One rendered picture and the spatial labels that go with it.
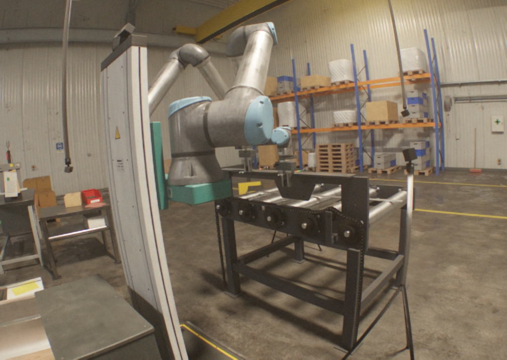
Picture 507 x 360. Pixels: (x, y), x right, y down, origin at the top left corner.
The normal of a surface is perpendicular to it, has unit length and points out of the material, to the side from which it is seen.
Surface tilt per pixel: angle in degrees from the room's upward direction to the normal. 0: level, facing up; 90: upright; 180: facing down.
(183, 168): 70
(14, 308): 90
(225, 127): 100
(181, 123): 90
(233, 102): 45
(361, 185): 90
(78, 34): 90
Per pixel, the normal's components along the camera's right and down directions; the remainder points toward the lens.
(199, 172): 0.29, -0.26
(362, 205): -0.74, 0.13
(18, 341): 0.69, 0.03
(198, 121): -0.26, 0.00
